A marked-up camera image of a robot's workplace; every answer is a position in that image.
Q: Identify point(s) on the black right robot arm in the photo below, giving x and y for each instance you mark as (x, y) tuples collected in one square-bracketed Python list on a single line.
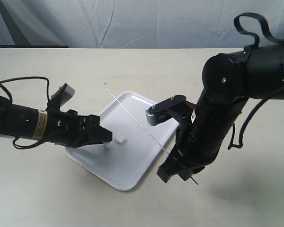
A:
[(229, 80)]

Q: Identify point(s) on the thin metal skewer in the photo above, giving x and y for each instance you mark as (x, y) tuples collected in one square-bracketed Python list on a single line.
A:
[(137, 120)]

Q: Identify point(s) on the white rectangular plastic tray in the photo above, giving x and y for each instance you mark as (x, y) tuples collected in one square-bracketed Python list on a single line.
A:
[(130, 151)]

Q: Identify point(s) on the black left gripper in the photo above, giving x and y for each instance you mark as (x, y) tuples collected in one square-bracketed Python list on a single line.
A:
[(71, 130)]

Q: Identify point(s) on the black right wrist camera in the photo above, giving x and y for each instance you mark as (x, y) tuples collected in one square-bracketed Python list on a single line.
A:
[(171, 108)]

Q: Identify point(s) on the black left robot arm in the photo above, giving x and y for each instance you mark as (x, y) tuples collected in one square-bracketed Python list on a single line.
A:
[(22, 122)]

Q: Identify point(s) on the white marshmallow piece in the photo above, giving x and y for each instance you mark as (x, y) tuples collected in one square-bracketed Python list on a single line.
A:
[(120, 139), (108, 145)]

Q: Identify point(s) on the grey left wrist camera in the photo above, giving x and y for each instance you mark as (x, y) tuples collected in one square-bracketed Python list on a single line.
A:
[(61, 96)]

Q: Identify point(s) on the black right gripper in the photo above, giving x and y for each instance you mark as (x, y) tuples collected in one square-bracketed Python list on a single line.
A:
[(190, 155)]

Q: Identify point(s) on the grey wrinkled backdrop curtain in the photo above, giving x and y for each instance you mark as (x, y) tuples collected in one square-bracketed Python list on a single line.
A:
[(132, 23)]

